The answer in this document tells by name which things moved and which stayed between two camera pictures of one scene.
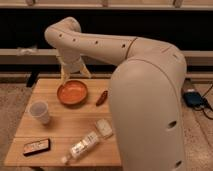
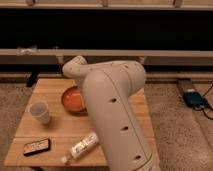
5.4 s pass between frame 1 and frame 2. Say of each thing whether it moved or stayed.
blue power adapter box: stayed
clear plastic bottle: stayed
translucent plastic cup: stayed
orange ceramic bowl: moved
